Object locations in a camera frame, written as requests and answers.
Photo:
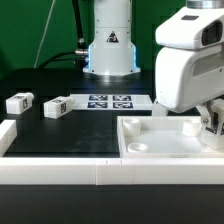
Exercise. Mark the white square table top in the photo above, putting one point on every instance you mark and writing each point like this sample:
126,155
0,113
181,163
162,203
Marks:
163,137

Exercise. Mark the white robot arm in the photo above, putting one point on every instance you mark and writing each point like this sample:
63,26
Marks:
112,54

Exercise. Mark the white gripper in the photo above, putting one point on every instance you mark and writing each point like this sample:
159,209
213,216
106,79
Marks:
189,69

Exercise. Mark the white marker base sheet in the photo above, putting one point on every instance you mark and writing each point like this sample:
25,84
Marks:
111,102

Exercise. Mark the white U-shaped fence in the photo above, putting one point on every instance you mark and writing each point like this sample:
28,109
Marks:
103,171

